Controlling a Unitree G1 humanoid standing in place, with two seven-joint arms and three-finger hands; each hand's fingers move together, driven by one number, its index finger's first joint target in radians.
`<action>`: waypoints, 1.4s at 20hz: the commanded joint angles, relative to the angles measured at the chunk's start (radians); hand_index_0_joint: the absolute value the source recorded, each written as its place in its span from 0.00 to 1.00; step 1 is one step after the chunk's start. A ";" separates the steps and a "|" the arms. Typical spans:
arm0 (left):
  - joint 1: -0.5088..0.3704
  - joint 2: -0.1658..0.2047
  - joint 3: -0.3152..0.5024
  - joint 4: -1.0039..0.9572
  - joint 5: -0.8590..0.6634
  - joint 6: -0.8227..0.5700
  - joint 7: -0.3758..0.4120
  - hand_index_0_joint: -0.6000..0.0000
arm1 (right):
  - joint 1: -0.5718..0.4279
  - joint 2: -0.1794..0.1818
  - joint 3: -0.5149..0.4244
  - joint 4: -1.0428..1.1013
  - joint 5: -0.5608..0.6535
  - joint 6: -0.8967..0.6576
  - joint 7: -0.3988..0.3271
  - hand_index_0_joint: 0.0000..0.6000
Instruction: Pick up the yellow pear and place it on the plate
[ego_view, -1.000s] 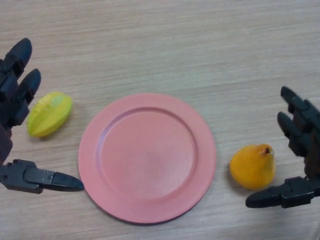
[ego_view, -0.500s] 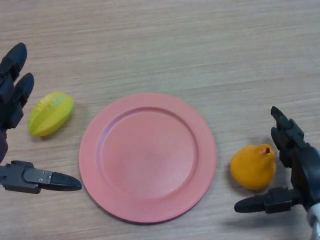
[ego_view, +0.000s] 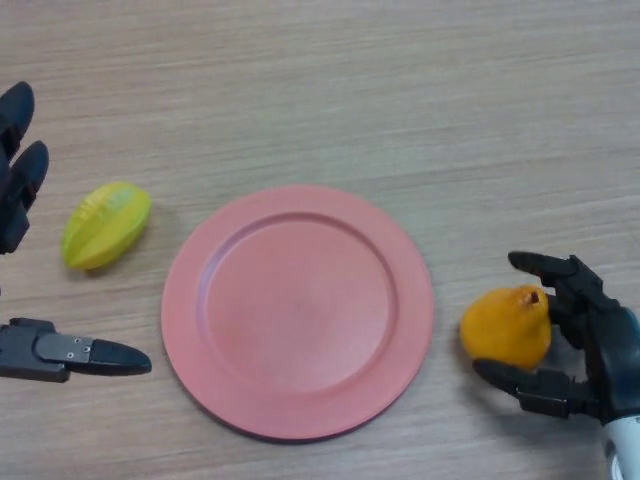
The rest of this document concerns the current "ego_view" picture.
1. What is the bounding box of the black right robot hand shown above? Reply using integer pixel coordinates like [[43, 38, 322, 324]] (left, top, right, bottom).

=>
[[472, 250, 640, 426]]

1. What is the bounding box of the yellow pear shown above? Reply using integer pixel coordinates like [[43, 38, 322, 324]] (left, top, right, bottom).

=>
[[459, 284, 553, 372]]

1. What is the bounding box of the yellow-green starfruit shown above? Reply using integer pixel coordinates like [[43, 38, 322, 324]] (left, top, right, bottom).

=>
[[60, 180, 153, 272]]

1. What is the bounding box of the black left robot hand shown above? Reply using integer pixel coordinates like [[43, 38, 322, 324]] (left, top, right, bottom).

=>
[[0, 81, 153, 384]]

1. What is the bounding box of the pink round plate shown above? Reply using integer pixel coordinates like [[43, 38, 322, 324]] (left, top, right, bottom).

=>
[[160, 184, 436, 443]]

